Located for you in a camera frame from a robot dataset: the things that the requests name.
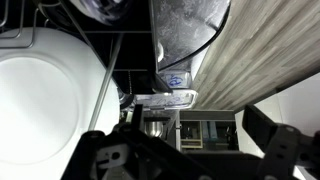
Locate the open shelf unit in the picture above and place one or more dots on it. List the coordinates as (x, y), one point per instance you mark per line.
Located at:
(206, 130)

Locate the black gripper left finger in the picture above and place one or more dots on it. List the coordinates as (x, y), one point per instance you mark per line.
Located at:
(150, 156)

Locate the black dish rack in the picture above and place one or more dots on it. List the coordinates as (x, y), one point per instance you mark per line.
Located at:
(140, 50)

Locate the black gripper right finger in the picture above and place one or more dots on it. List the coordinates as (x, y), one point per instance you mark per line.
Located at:
(293, 153)

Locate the large white plate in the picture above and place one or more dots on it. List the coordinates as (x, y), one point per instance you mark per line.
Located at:
(40, 106)

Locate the clear plastic tray blue writing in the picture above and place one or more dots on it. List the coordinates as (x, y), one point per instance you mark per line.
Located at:
(173, 100)

